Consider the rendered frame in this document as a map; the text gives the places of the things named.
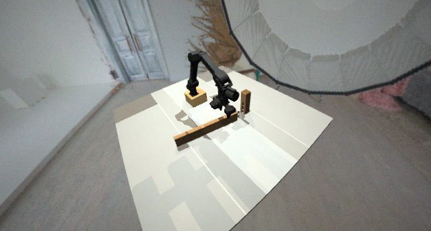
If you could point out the brown wooden post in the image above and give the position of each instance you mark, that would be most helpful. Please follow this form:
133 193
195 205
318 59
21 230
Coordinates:
245 101

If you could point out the brown wooden rail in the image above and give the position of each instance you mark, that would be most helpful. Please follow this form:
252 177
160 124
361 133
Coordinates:
204 129

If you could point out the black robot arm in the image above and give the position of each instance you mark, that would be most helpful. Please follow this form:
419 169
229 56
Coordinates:
220 78

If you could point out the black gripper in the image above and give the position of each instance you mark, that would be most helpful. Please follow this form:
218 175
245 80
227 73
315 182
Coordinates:
228 109

